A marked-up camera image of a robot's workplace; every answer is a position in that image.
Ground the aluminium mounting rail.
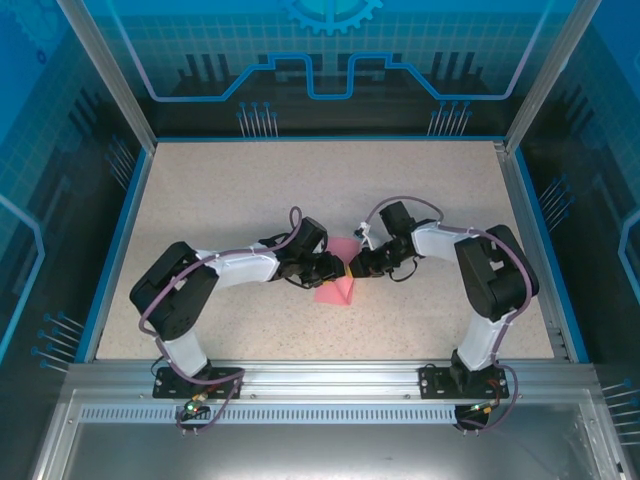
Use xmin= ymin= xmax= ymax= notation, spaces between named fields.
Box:
xmin=64 ymin=358 xmax=599 ymax=402

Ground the aluminium side rail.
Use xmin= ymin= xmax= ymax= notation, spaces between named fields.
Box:
xmin=492 ymin=140 xmax=574 ymax=362

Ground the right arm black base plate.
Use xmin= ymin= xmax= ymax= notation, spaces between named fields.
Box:
xmin=417 ymin=363 xmax=511 ymax=400

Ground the slotted grey cable duct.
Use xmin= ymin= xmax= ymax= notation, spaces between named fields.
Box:
xmin=78 ymin=404 xmax=469 ymax=422

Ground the cable connector with green light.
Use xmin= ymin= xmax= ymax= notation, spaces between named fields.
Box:
xmin=180 ymin=392 xmax=210 ymax=417
xmin=467 ymin=397 xmax=504 ymax=417

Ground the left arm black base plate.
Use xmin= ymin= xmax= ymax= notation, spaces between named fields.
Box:
xmin=152 ymin=366 xmax=246 ymax=400

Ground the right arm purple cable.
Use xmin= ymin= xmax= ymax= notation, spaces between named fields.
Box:
xmin=364 ymin=197 xmax=541 ymax=434

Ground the aluminium frame post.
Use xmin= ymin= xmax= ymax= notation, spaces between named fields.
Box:
xmin=53 ymin=0 xmax=160 ymax=151
xmin=502 ymin=0 xmax=605 ymax=154

